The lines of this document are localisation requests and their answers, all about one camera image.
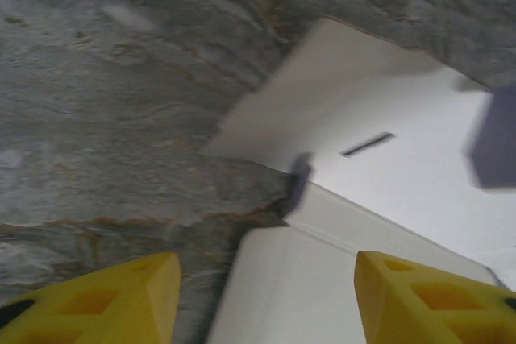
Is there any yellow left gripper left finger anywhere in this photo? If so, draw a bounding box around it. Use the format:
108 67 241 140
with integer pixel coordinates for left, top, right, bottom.
0 252 181 344

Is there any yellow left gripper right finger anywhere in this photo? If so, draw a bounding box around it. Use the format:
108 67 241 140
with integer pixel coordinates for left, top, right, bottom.
356 250 516 344

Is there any white and lavender paper box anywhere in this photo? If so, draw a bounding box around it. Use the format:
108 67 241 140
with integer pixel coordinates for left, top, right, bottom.
200 16 516 344

